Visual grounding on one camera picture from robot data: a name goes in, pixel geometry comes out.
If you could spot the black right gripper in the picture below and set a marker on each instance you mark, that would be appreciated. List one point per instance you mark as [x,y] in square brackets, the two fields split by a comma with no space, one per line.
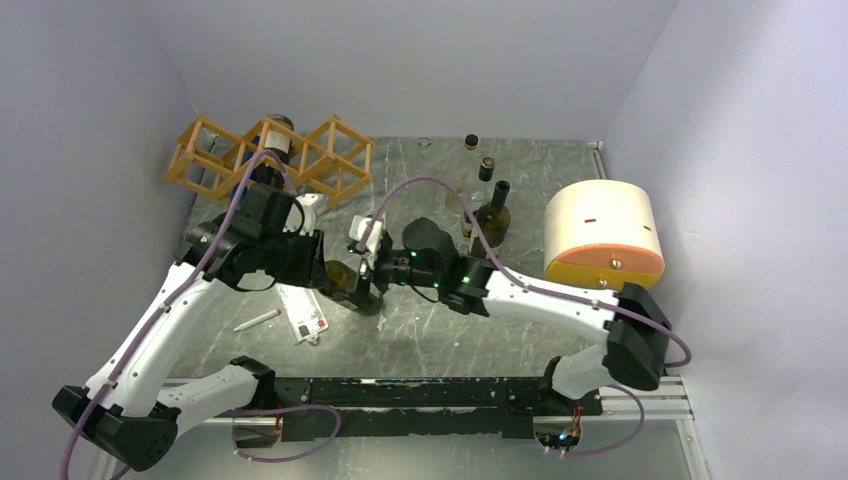
[360,297]

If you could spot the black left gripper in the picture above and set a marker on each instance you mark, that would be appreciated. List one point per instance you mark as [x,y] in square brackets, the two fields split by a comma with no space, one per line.
[310,273]

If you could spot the dark bottle silver cap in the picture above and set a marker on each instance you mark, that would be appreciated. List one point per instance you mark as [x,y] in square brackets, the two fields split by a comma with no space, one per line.
[339,277]

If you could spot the dark green wine bottle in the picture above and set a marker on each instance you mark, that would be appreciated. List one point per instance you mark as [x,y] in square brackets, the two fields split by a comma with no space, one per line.
[494,216]

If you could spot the clear whisky bottle black label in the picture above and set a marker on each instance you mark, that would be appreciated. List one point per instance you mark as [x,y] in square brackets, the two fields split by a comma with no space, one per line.
[479,191]

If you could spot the clear round glass bottle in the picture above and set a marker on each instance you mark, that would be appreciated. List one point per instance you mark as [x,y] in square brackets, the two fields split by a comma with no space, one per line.
[462,177]

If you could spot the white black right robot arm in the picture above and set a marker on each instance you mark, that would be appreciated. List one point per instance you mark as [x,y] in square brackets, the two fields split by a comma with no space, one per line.
[628,333]

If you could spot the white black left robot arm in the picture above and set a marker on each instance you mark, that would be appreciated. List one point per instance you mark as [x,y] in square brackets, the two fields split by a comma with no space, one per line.
[125,408]

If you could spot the wooden wine rack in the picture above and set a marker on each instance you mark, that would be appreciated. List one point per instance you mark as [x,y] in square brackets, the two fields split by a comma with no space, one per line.
[333,159]

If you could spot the red wine bottle gold cap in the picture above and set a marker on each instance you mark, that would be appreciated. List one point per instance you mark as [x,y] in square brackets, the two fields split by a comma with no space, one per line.
[280,145]

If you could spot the clear plastic blister package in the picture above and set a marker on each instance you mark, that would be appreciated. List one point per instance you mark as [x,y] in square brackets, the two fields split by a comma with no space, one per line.
[303,313]

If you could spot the white pink marker pen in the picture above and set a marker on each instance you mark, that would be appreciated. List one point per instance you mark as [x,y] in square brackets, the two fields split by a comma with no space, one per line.
[258,320]

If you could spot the cream orange cylindrical drawer box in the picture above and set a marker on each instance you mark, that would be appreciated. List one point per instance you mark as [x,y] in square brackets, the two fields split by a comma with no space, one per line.
[601,234]

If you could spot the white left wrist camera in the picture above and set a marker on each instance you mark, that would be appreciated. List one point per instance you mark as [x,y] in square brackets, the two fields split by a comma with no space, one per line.
[303,214]

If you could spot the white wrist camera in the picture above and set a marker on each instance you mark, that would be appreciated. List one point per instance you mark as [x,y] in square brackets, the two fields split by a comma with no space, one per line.
[366,235]
[303,214]

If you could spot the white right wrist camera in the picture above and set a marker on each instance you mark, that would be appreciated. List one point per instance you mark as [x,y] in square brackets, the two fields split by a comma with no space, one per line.
[366,235]

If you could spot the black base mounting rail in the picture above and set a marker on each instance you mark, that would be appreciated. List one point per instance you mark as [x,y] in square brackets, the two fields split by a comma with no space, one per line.
[311,408]

